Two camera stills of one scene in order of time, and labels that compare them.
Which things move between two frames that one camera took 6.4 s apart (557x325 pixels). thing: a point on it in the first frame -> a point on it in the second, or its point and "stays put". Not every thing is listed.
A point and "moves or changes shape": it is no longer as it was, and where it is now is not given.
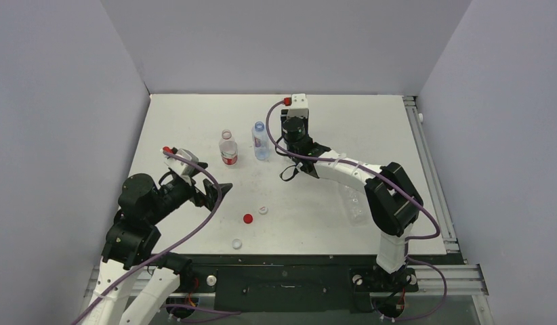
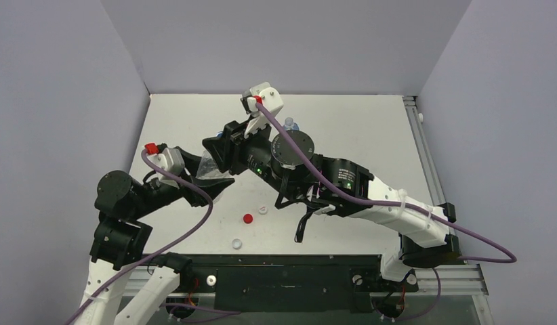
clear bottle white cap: (261, 138) moves or changes shape
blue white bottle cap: (236, 244) stays put
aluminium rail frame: (467, 278) stays put
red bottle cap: (248, 219) stays put
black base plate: (299, 283) stays put
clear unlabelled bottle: (357, 204) moves or changes shape
